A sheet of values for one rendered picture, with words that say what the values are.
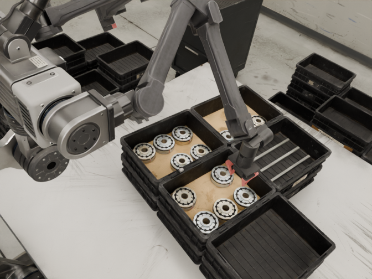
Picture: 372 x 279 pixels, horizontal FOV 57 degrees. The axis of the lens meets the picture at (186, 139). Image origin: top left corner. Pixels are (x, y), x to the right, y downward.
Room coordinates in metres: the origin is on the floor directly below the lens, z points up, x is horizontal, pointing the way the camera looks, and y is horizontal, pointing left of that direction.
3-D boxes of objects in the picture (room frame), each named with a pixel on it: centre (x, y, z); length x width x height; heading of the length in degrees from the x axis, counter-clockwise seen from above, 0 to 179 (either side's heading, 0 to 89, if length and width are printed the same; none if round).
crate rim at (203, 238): (0.86, -0.16, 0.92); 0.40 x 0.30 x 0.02; 135
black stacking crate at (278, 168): (1.14, -0.45, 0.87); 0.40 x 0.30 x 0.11; 135
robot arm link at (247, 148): (0.82, -0.22, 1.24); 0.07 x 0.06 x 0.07; 141
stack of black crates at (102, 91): (1.88, 0.76, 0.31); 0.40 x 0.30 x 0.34; 142
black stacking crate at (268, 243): (0.65, -0.37, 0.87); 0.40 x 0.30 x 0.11; 135
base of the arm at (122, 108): (0.65, 0.20, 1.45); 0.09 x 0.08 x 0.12; 52
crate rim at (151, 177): (1.08, 0.05, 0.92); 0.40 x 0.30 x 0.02; 135
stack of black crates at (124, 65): (2.20, 0.52, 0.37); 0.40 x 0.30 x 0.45; 142
